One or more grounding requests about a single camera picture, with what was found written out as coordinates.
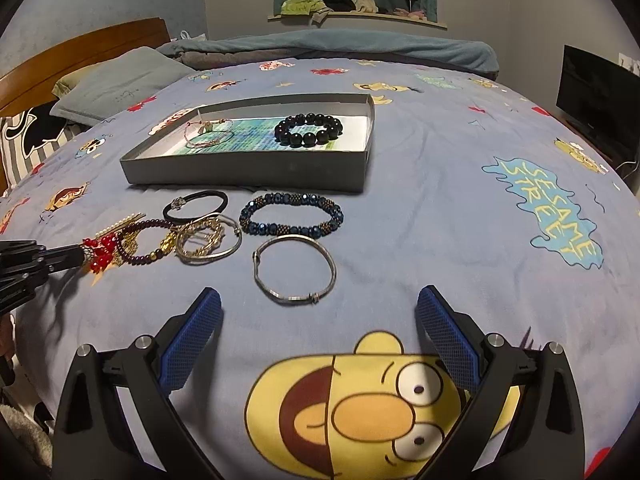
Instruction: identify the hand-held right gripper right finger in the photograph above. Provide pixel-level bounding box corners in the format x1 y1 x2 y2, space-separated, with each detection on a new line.
415 285 586 480

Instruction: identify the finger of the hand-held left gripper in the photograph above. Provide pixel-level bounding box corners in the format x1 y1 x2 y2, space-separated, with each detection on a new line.
0 240 86 268
0 264 83 311

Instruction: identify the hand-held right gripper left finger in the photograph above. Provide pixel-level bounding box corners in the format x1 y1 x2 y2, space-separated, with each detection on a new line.
52 287 226 480

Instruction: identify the red bead tassel hairpin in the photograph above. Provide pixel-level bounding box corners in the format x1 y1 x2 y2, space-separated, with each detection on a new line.
80 235 138 275

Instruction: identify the gold pearl hairpin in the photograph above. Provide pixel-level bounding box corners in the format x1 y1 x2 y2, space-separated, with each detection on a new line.
97 212 148 237

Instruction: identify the dark red bead bracelet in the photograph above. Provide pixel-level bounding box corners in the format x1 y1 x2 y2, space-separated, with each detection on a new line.
116 217 176 265

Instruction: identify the gold chain hair clip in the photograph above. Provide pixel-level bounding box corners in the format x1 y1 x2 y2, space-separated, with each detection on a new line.
181 217 227 257

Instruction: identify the green thin bangle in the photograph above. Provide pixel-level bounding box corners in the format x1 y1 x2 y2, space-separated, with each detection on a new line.
175 214 243 265

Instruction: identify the silver bangle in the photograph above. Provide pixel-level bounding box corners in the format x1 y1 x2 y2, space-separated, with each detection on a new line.
251 234 337 306

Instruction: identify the black hair tie with star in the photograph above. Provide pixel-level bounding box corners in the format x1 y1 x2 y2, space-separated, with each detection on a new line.
163 190 229 222

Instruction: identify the black oval cord bracelet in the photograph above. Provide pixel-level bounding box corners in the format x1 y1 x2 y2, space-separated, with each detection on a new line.
239 192 345 239

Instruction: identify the grey cardboard box lid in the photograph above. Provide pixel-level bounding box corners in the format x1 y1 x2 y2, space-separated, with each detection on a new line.
120 92 376 194

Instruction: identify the blue cartoon printed bed sheet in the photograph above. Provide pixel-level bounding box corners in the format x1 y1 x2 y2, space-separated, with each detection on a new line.
0 57 640 480

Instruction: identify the striped cartoon pillow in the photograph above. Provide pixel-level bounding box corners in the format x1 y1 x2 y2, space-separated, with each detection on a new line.
0 100 83 188

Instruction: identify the grey fluffy cloth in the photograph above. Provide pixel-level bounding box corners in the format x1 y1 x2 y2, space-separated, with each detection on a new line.
0 402 53 480

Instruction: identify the olive pillow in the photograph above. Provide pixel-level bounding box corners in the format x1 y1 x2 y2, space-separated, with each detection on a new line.
52 62 101 101

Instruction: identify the grey pillow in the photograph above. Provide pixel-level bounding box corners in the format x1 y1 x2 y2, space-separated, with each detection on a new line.
50 46 196 126

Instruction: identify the green printed paper sheet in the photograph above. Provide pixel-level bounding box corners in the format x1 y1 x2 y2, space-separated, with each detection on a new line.
172 116 363 153

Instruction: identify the wooden headboard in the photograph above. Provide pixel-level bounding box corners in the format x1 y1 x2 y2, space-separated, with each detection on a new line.
0 17 173 196

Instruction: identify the wooden monitor stand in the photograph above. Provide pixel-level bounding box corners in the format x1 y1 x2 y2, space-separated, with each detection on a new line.
550 110 640 177

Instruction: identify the dark grey blanket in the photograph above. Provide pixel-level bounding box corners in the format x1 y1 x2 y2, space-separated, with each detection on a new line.
177 47 496 80

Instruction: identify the black monitor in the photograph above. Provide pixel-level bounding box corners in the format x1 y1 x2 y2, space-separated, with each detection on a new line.
555 45 640 161

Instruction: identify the blue blanket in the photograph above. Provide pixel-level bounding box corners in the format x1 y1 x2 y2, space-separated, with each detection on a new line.
155 30 501 73

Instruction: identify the wooden window sill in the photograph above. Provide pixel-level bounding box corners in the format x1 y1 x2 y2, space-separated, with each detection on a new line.
267 10 448 29

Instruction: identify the green cloth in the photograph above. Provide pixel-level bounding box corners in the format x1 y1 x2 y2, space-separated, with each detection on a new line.
280 0 333 23

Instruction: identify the pink string bracelet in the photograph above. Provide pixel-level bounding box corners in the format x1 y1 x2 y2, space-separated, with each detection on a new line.
182 119 236 150

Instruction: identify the black bead bracelet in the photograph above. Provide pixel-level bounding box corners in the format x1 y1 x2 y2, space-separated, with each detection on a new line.
273 112 345 148

